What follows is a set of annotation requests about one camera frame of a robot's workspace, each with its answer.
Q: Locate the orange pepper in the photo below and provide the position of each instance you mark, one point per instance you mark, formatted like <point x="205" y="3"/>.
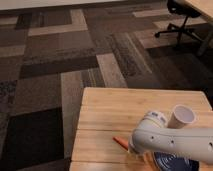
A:
<point x="121" y="141"/>

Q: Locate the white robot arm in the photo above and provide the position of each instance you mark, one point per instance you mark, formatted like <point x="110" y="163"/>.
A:
<point x="152" y="134"/>

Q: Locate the white ceramic cup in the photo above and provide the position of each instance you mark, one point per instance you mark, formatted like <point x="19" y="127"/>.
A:
<point x="181" y="116"/>

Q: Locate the dark blue plate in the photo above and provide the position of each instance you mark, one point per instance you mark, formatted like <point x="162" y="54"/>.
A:
<point x="169" y="162"/>

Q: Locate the wooden desk in background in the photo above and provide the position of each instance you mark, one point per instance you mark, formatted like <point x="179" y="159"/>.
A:
<point x="205" y="7"/>

